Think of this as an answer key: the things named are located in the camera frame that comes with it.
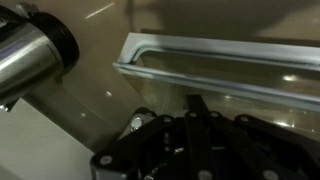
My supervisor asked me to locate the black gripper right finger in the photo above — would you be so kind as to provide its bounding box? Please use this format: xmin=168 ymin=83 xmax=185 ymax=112
xmin=208 ymin=111 xmax=320 ymax=180

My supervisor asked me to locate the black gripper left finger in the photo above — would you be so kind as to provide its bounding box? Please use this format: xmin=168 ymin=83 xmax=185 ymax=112
xmin=90 ymin=95 xmax=214 ymax=180

